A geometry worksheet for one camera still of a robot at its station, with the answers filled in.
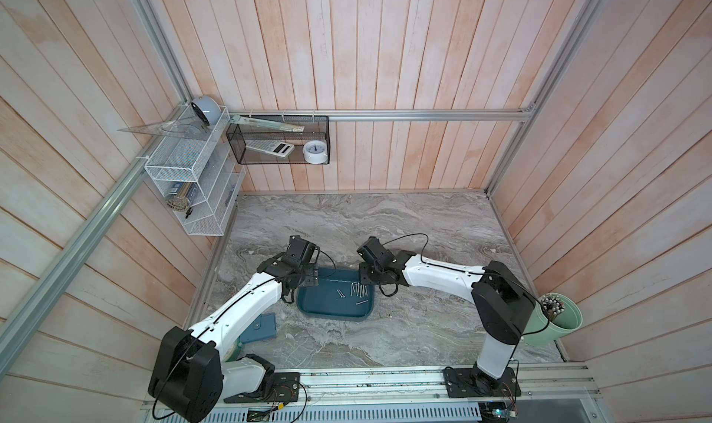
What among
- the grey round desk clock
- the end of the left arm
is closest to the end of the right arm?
the end of the left arm

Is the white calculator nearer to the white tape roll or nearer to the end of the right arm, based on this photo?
the white tape roll

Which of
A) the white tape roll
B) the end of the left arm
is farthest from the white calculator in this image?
the end of the left arm

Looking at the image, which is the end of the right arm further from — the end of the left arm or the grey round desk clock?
the grey round desk clock

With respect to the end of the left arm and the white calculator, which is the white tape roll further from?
the end of the left arm

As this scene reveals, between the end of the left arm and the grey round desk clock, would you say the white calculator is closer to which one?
the grey round desk clock

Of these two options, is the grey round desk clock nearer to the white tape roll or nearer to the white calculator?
the white calculator

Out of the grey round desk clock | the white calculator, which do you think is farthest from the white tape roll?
the grey round desk clock

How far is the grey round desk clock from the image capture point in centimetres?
84

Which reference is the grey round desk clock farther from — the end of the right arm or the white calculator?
the end of the right arm
